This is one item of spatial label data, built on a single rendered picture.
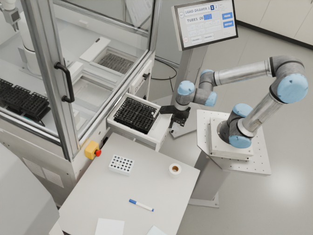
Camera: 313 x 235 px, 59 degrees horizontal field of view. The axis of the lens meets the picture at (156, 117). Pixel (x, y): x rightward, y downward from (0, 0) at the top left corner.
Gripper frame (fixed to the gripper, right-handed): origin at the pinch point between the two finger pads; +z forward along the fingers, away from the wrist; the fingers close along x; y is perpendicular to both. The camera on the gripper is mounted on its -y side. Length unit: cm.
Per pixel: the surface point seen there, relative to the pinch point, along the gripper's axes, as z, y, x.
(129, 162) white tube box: 10.9, -13.3, -26.5
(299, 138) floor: 90, 111, 121
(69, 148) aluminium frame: -15, -35, -46
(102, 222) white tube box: 9, -9, -62
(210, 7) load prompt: -25, -12, 96
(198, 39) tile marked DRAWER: -9, -11, 76
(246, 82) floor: 90, 43, 175
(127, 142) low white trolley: 14.7, -21.5, -12.8
